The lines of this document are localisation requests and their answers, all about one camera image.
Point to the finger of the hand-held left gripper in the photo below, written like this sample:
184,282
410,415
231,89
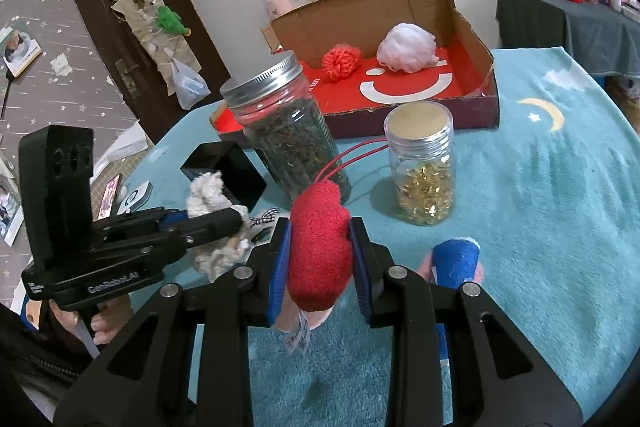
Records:
210,227
172,218

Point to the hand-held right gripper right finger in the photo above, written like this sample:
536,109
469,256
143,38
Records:
361,277

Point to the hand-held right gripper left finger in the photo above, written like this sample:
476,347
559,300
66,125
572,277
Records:
281,267

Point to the white fluffy plush toy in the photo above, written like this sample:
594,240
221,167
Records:
207,189

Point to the red plush heart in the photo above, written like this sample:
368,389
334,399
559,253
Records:
320,247

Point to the blue soft toy piece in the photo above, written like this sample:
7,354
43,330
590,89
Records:
455,262

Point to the cardboard box red inside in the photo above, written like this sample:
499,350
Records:
350,17

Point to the person's left forearm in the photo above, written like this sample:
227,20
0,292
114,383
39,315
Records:
35,357

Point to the person's left hand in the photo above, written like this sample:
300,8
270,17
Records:
107,324

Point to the smartphone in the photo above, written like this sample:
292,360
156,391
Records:
110,197

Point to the black printed square box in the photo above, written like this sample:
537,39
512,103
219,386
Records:
235,172

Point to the white paper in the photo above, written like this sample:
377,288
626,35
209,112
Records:
122,147

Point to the small jar of gold capsules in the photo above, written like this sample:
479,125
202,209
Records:
425,187

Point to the glass jar of tea leaves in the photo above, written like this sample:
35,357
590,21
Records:
295,142

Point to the clear plastic bag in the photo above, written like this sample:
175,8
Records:
189,87

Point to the dark brown door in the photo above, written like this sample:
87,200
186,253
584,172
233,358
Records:
100,37

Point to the beige hanging organizer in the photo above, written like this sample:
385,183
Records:
145,42

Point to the green plush cactus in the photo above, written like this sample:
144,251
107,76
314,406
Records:
170,21

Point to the red-orange bath pouf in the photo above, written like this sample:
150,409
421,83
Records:
341,63

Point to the white bath pouf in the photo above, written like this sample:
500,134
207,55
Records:
406,48

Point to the table with grey cloth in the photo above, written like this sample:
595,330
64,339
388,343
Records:
550,27

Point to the pink plush wall toy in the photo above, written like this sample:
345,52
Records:
279,2

